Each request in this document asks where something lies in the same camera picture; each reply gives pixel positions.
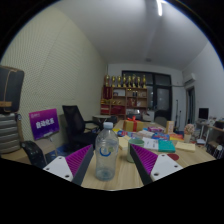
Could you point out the small round white table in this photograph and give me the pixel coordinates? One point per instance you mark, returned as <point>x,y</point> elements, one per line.
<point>103,117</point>

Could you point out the orange book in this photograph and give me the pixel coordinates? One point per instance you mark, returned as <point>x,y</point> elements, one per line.
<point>176,136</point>

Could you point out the yellow gift box red ribbon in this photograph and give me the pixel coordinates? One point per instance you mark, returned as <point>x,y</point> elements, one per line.
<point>133,126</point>

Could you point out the black chair with armrest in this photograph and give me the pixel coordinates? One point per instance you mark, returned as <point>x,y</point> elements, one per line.
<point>33,154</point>

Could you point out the black office chair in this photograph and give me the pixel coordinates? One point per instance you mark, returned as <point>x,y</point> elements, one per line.
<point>74,125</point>

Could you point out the clear plastic water bottle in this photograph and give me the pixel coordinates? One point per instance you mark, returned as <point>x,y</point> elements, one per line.
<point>106,156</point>

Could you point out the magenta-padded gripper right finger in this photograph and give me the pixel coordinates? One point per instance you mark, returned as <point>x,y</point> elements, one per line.
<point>151,165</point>

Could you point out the pink patterned box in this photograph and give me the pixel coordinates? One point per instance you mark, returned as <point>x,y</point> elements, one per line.
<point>156,129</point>

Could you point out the white printed booklet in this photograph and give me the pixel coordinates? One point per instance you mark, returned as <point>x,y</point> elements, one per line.
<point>150,143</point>

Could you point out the cluttered wooden side desk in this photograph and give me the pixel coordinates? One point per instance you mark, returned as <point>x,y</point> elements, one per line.
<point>213,133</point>

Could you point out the small standing card box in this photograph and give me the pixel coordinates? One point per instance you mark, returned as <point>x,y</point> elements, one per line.
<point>170,127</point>

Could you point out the yellow notepad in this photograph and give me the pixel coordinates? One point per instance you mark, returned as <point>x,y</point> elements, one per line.
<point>123,143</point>
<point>185,146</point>

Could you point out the flower bouquet in white pot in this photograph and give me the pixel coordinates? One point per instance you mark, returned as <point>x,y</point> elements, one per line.
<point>189,130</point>

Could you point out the purple sign board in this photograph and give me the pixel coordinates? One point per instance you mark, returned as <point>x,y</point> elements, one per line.
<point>44,124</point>

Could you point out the black framed glass door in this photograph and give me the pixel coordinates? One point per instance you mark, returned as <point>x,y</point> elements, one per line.
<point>161,93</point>

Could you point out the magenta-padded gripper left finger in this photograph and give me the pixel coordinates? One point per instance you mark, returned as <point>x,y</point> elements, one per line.
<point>70,165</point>

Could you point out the black computer monitor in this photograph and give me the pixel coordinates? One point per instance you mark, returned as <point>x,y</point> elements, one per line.
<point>203,113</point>

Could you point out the blue book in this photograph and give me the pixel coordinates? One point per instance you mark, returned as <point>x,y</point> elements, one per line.
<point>160,136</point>

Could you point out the wooden shelf unit with trophies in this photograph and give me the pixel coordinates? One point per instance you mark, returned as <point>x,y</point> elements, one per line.
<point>123,98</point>

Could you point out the flat round red coaster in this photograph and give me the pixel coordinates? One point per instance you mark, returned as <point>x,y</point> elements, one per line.
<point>173,157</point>

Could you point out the teal book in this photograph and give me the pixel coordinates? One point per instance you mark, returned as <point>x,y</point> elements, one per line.
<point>166,146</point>

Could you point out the grey ribbed chair back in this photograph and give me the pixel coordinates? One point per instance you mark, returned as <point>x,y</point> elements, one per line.
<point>9,133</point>

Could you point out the white wall air conditioner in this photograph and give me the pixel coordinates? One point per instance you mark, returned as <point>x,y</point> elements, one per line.
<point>190,79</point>

